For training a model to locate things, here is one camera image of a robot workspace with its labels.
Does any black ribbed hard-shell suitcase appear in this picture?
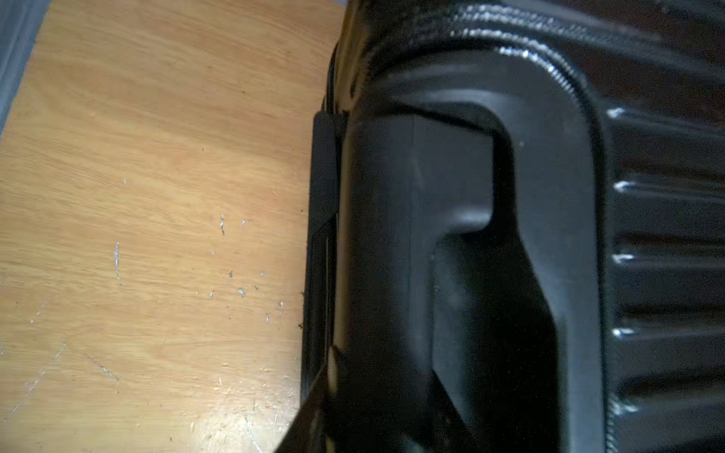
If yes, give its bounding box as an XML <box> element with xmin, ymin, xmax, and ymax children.
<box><xmin>279</xmin><ymin>1</ymin><xmax>724</xmax><ymax>452</ymax></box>

